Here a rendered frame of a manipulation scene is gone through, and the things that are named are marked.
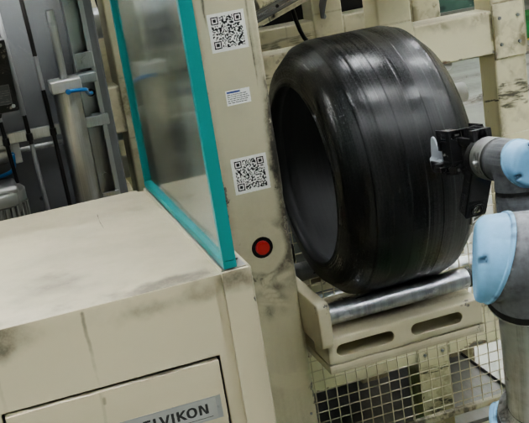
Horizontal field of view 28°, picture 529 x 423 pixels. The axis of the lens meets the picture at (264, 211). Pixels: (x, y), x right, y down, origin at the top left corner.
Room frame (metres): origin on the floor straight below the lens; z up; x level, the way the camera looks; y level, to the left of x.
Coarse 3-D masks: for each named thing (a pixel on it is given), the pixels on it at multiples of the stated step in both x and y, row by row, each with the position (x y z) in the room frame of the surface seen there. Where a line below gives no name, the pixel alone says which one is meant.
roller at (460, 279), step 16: (448, 272) 2.11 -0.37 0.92; (464, 272) 2.11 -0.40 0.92; (400, 288) 2.07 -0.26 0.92; (416, 288) 2.07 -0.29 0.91; (432, 288) 2.08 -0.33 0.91; (448, 288) 2.09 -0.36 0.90; (464, 288) 2.10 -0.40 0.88; (336, 304) 2.03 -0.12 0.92; (352, 304) 2.03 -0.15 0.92; (368, 304) 2.04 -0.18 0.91; (384, 304) 2.05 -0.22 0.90; (400, 304) 2.06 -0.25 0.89; (336, 320) 2.02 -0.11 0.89
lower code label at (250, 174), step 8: (264, 152) 2.07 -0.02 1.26; (232, 160) 2.05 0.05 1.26; (240, 160) 2.06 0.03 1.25; (248, 160) 2.06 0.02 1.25; (256, 160) 2.07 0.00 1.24; (264, 160) 2.07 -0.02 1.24; (232, 168) 2.05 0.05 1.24; (240, 168) 2.06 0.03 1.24; (248, 168) 2.06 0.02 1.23; (256, 168) 2.06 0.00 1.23; (264, 168) 2.07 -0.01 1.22; (240, 176) 2.06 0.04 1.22; (248, 176) 2.06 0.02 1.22; (256, 176) 2.06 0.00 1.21; (264, 176) 2.07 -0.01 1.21; (240, 184) 2.05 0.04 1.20; (248, 184) 2.06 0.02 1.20; (256, 184) 2.06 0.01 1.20; (264, 184) 2.07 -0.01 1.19; (240, 192) 2.05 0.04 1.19; (248, 192) 2.06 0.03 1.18
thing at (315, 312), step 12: (300, 288) 2.09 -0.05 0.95; (300, 300) 2.07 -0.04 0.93; (312, 300) 2.01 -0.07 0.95; (324, 300) 2.00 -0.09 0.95; (312, 312) 2.00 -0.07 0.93; (324, 312) 1.97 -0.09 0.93; (312, 324) 2.01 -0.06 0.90; (324, 324) 1.97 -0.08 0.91; (312, 336) 2.02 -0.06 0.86; (324, 336) 1.97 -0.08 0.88; (324, 348) 1.97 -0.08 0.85
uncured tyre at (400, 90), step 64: (320, 64) 2.09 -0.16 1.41; (384, 64) 2.06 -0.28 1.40; (320, 128) 2.03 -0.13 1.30; (384, 128) 1.96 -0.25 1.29; (320, 192) 2.43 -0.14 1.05; (384, 192) 1.93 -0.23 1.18; (448, 192) 1.96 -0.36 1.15; (320, 256) 2.19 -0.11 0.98; (384, 256) 1.96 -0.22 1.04; (448, 256) 2.03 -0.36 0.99
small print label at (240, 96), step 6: (234, 90) 2.06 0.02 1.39; (240, 90) 2.06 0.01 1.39; (246, 90) 2.07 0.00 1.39; (228, 96) 2.06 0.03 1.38; (234, 96) 2.06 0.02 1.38; (240, 96) 2.06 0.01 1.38; (246, 96) 2.07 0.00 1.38; (228, 102) 2.06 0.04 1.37; (234, 102) 2.06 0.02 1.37; (240, 102) 2.06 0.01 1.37
